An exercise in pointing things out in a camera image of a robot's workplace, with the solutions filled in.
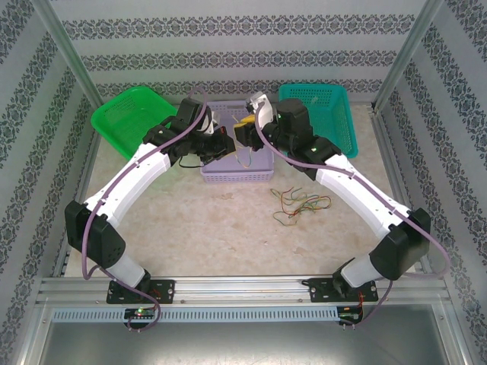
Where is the purple plastic basket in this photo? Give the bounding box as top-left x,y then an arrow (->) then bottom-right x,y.
199,100 -> 275,184

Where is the aluminium table edge profile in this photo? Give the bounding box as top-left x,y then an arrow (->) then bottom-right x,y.
53,131 -> 102,277
367,104 -> 419,214

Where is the grey metal sheet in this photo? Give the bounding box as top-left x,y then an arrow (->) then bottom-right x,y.
22,321 -> 467,365

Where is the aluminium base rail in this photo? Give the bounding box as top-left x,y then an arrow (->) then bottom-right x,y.
36,275 -> 385,305

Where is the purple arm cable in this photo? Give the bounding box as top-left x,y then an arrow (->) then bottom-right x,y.
253,106 -> 452,328
81,87 -> 209,330

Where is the teal plastic basket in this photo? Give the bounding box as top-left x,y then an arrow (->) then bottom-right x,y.
279,82 -> 359,160

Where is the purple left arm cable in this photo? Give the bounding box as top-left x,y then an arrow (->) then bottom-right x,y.
81,87 -> 209,330

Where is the aluminium frame post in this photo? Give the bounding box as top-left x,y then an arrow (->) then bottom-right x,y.
30,0 -> 106,110
374,0 -> 444,111

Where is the bundle of coloured wires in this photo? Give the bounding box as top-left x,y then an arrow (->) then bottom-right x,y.
269,186 -> 305,214

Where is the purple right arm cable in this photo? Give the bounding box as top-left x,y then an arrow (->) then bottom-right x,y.
253,106 -> 452,328

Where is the slotted grey cable duct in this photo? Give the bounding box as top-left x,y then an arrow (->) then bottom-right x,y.
51,306 -> 339,322

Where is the green plastic basket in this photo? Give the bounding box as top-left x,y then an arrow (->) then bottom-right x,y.
90,85 -> 197,160

